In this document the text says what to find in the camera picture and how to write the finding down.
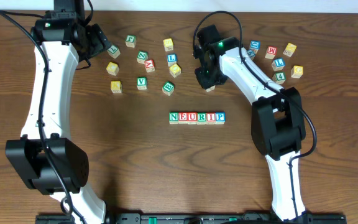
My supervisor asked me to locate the yellow s block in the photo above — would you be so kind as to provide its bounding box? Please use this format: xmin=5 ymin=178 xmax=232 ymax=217
xmin=163 ymin=38 xmax=174 ymax=52
xmin=205 ymin=86 xmax=216 ymax=92

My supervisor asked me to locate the red I block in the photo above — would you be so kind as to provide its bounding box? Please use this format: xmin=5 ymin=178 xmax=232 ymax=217
xmin=206 ymin=112 xmax=216 ymax=124

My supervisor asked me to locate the green R block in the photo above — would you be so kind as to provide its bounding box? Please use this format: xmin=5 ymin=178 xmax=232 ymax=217
xmin=197 ymin=113 xmax=206 ymax=124

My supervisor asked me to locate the blue P block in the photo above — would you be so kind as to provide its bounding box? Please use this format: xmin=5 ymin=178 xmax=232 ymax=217
xmin=215 ymin=112 xmax=226 ymax=124

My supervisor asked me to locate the red U block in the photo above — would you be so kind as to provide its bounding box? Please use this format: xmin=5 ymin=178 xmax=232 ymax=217
xmin=188 ymin=112 xmax=198 ymax=124

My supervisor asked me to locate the red E block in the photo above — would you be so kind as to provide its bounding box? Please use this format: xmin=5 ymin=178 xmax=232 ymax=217
xmin=178 ymin=112 xmax=188 ymax=124

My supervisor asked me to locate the green N block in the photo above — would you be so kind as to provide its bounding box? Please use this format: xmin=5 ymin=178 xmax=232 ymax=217
xmin=169 ymin=112 xmax=178 ymax=124

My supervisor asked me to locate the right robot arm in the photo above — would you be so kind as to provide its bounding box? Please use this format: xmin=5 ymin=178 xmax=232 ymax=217
xmin=193 ymin=37 xmax=306 ymax=221

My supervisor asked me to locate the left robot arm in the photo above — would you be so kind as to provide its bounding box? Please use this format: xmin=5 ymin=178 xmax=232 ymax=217
xmin=5 ymin=12 xmax=114 ymax=223

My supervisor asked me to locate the green L block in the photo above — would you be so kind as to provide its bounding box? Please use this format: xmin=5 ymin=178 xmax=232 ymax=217
xmin=108 ymin=44 xmax=121 ymax=58

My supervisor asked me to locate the yellow O block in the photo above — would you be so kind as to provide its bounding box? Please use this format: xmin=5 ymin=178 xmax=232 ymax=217
xmin=169 ymin=63 xmax=181 ymax=78

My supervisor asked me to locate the yellow C block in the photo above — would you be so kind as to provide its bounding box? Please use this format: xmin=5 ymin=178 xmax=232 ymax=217
xmin=106 ymin=62 xmax=119 ymax=76

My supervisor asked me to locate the green J block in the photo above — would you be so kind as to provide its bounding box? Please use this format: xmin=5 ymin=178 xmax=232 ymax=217
xmin=125 ymin=35 xmax=136 ymax=48

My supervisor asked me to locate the blue l block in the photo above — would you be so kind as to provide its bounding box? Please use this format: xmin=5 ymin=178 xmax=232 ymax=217
xmin=167 ymin=54 xmax=177 ymax=67
xmin=272 ymin=58 xmax=285 ymax=71

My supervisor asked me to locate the green B block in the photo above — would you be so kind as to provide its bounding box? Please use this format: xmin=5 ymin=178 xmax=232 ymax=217
xmin=162 ymin=82 xmax=175 ymax=96

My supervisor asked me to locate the blue 5 block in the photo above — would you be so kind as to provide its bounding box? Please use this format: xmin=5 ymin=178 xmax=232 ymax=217
xmin=247 ymin=49 xmax=255 ymax=60

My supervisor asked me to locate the yellow S block top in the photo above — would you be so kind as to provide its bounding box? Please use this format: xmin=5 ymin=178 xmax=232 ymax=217
xmin=163 ymin=38 xmax=174 ymax=52

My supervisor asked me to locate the yellow K block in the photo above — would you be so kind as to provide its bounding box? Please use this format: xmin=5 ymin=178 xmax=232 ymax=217
xmin=110 ymin=80 xmax=122 ymax=93

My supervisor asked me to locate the green Z block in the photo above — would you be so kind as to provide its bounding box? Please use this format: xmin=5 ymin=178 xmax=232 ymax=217
xmin=136 ymin=51 xmax=149 ymax=64

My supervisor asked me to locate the blue D block right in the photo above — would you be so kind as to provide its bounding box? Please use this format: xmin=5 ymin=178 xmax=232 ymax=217
xmin=249 ymin=40 xmax=260 ymax=54

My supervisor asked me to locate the red A block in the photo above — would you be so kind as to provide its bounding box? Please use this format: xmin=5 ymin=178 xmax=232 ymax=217
xmin=144 ymin=59 xmax=155 ymax=73

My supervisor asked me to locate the green V block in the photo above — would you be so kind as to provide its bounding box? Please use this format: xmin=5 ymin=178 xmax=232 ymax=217
xmin=137 ymin=77 xmax=147 ymax=90

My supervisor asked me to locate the red M block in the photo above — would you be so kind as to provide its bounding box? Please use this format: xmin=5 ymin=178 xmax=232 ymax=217
xmin=265 ymin=46 xmax=277 ymax=59

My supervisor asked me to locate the blue L block right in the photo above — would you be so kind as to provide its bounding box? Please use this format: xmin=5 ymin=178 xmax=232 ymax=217
xmin=272 ymin=58 xmax=285 ymax=71

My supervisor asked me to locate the green 4 block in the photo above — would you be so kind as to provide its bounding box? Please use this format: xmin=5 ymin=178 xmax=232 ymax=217
xmin=272 ymin=72 xmax=287 ymax=85

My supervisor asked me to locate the yellow block top right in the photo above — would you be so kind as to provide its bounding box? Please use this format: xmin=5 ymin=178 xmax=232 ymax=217
xmin=283 ymin=42 xmax=297 ymax=57

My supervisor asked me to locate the yellow G block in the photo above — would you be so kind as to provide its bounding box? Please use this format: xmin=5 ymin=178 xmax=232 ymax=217
xmin=291 ymin=65 xmax=303 ymax=78

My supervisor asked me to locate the left black cable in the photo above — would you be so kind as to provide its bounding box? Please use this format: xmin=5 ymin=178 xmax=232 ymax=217
xmin=0 ymin=0 xmax=94 ymax=224

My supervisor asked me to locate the black cable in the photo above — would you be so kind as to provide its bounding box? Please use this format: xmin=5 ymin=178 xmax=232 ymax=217
xmin=192 ymin=11 xmax=318 ymax=222
xmin=0 ymin=0 xmax=94 ymax=224

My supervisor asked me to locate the right black cable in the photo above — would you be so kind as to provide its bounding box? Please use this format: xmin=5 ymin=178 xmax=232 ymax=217
xmin=192 ymin=11 xmax=318 ymax=222

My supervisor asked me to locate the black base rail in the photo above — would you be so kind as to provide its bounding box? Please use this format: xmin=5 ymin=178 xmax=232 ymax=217
xmin=35 ymin=212 xmax=347 ymax=224

